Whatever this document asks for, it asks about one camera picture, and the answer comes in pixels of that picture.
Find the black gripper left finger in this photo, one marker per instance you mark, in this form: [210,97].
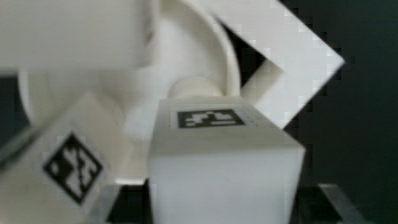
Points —
[120,206]

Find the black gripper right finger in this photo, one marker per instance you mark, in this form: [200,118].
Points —
[324,206]

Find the white stool leg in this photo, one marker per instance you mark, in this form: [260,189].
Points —
[224,160]
[75,34]
[59,165]

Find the white round stool seat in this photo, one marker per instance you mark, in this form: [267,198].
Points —
[180,51]

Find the white right barrier wall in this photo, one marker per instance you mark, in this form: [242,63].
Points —
[303,61]

